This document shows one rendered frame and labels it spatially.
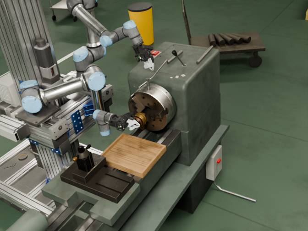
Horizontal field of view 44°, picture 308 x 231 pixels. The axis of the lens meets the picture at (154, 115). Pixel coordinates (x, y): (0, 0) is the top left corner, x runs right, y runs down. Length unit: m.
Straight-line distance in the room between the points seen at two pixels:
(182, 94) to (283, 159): 1.61
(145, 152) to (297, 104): 2.53
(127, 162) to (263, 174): 1.58
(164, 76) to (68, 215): 1.10
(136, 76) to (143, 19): 3.39
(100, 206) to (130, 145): 0.60
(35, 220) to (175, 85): 1.25
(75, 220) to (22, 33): 1.25
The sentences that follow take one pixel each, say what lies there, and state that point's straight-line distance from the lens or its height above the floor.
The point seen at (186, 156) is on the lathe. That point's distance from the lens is 2.90.
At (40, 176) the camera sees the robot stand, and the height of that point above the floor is 0.21.
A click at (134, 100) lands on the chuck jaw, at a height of 1.18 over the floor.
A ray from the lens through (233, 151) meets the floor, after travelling 3.93.
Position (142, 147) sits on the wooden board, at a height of 0.89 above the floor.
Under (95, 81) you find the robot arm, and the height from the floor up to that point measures 1.39.
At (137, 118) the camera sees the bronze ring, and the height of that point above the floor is 1.12.
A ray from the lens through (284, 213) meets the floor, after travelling 3.40.
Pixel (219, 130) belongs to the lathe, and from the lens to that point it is 3.29.
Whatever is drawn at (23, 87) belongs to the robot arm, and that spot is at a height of 1.38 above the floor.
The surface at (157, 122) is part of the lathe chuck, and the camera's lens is 2.61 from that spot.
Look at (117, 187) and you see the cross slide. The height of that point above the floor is 0.97.
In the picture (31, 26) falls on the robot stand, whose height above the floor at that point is 1.66.
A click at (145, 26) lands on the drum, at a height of 0.33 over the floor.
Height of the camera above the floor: 2.52
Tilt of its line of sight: 34 degrees down
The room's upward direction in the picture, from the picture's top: 7 degrees counter-clockwise
